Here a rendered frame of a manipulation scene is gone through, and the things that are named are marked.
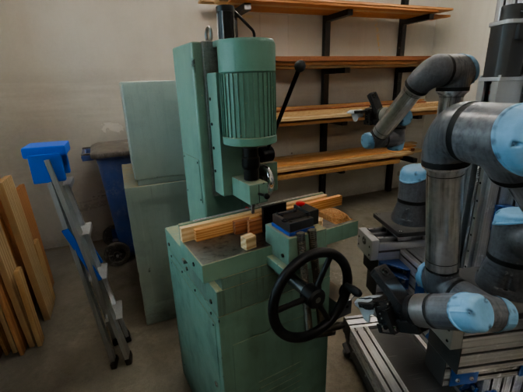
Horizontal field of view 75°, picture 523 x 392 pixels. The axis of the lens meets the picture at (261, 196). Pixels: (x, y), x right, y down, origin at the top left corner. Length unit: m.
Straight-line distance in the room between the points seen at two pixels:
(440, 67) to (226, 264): 1.00
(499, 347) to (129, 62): 3.09
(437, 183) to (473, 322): 0.28
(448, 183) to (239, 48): 0.64
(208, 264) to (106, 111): 2.50
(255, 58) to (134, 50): 2.38
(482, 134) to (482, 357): 0.70
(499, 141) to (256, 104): 0.63
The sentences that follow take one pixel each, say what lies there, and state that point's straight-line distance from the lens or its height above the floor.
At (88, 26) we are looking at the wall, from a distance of 3.36.
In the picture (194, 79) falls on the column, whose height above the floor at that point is 1.40.
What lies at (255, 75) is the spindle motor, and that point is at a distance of 1.04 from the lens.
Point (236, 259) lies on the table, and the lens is 1.03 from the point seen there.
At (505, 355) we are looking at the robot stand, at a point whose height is 0.64.
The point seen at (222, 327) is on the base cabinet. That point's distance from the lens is 1.13.
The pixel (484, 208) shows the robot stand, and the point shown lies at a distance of 1.31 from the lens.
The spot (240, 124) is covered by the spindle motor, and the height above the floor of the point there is 1.27.
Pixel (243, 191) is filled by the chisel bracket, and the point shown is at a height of 1.04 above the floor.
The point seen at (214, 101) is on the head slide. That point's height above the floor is 1.33.
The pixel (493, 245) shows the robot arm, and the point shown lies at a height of 0.95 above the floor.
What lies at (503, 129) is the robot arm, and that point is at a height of 1.30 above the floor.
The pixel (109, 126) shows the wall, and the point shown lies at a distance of 3.34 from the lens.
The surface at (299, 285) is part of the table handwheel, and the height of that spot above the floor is 0.82.
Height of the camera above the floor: 1.38
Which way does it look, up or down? 18 degrees down
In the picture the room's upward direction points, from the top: 2 degrees counter-clockwise
